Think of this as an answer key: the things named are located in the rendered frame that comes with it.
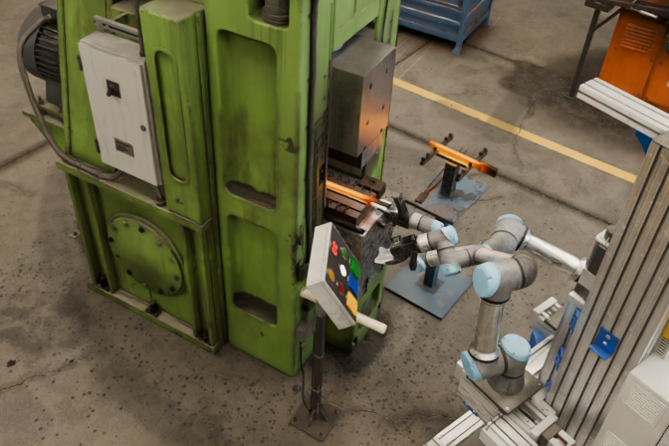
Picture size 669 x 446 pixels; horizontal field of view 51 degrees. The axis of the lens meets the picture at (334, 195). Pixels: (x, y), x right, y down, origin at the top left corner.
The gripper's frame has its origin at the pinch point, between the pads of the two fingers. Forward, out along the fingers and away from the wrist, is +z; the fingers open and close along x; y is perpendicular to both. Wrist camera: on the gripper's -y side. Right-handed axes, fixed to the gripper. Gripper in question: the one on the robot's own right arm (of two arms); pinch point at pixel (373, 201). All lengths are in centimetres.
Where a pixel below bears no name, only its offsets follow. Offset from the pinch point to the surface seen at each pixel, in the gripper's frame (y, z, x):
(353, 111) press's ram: -58, 5, -17
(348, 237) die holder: 12.8, 4.3, -16.0
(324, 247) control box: -19, -5, -57
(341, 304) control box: -6, -21, -70
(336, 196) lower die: 1.3, 17.7, -4.7
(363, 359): 100, -9, -14
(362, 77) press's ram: -76, 2, -17
